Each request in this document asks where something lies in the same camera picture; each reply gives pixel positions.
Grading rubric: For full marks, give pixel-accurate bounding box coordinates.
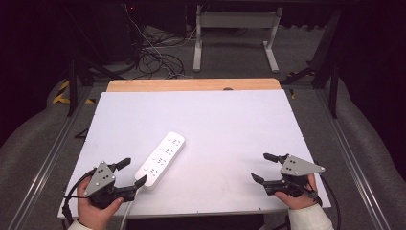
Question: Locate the black metal stand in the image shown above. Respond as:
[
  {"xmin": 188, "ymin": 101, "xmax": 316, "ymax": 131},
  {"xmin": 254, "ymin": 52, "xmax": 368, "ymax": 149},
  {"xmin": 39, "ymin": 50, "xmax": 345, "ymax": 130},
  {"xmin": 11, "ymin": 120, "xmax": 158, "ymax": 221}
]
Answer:
[
  {"xmin": 66, "ymin": 56, "xmax": 126, "ymax": 118},
  {"xmin": 280, "ymin": 9, "xmax": 341, "ymax": 120}
]

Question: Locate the person's right hand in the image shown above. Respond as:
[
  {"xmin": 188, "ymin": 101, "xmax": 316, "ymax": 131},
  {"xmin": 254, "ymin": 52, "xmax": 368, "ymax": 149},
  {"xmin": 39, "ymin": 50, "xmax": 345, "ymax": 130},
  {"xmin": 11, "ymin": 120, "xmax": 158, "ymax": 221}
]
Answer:
[{"xmin": 274, "ymin": 173, "xmax": 319, "ymax": 211}]

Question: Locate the white power strip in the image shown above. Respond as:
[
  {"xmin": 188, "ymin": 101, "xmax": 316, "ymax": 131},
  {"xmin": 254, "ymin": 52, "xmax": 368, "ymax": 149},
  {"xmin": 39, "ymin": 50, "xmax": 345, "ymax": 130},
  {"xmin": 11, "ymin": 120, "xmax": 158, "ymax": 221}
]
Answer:
[{"xmin": 134, "ymin": 130, "xmax": 187, "ymax": 191}]

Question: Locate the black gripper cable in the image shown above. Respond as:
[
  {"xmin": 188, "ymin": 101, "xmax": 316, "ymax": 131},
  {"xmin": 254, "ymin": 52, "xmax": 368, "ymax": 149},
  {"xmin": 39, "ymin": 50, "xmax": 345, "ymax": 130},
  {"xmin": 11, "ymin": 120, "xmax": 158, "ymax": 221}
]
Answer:
[
  {"xmin": 61, "ymin": 168, "xmax": 98, "ymax": 228},
  {"xmin": 313, "ymin": 174, "xmax": 342, "ymax": 230}
]

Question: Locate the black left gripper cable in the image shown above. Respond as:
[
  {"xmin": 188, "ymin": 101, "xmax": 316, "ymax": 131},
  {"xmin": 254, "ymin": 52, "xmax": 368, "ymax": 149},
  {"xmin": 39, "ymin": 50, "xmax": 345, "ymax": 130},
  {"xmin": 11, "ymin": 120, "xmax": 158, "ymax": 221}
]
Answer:
[{"xmin": 61, "ymin": 168, "xmax": 98, "ymax": 228}]

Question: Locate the tangle of floor cables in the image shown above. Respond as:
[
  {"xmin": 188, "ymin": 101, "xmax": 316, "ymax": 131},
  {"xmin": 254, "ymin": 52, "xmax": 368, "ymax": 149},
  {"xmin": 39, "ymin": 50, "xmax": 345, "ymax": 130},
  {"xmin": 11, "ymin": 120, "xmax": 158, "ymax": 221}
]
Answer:
[{"xmin": 123, "ymin": 3, "xmax": 193, "ymax": 81}]

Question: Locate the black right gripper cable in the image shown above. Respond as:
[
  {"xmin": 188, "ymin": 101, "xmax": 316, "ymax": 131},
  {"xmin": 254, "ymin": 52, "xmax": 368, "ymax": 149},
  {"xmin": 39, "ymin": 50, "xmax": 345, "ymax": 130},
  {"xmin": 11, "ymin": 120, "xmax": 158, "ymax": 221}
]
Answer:
[{"xmin": 313, "ymin": 174, "xmax": 342, "ymax": 230}]

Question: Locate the white power strip cable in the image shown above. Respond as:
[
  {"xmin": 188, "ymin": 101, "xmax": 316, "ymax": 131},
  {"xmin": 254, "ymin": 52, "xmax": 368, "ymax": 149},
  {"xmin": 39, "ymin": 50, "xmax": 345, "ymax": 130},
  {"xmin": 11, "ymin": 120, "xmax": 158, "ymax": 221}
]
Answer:
[{"xmin": 118, "ymin": 187, "xmax": 141, "ymax": 230}]

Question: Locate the white metal table frame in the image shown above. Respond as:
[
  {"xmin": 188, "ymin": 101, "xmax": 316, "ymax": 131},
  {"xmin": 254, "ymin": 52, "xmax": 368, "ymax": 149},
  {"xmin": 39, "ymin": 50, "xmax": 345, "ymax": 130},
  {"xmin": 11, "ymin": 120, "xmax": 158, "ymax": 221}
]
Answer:
[{"xmin": 192, "ymin": 5, "xmax": 284, "ymax": 74}]

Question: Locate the person's left hand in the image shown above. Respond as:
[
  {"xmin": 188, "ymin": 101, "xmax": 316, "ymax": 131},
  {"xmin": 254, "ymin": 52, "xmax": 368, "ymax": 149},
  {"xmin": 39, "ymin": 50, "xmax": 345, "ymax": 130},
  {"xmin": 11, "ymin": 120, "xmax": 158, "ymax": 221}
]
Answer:
[{"xmin": 77, "ymin": 177, "xmax": 125, "ymax": 230}]

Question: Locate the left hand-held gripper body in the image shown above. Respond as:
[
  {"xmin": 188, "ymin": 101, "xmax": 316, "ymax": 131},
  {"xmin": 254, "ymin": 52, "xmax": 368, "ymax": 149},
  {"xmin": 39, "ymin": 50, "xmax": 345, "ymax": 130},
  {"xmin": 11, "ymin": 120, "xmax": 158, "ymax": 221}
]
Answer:
[{"xmin": 83, "ymin": 160, "xmax": 136, "ymax": 210}]

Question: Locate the yellow black hazard tape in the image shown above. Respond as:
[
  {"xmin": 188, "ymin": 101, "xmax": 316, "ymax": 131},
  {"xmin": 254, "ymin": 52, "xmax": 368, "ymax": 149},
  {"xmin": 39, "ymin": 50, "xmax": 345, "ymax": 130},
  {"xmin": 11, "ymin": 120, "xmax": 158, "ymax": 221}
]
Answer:
[{"xmin": 52, "ymin": 80, "xmax": 97, "ymax": 105}]

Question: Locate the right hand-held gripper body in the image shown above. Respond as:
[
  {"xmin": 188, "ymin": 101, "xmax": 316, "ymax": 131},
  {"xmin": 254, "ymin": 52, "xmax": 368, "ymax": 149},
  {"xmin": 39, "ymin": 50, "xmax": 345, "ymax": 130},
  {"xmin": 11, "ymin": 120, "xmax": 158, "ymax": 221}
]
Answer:
[{"xmin": 263, "ymin": 154, "xmax": 327, "ymax": 197}]

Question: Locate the aluminium floor rail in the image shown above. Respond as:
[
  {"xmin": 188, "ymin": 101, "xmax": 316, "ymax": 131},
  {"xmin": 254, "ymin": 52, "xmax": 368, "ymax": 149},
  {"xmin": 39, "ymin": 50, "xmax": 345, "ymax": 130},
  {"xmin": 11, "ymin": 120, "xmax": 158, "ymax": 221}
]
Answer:
[
  {"xmin": 315, "ymin": 87, "xmax": 393, "ymax": 230},
  {"xmin": 7, "ymin": 83, "xmax": 94, "ymax": 230}
]

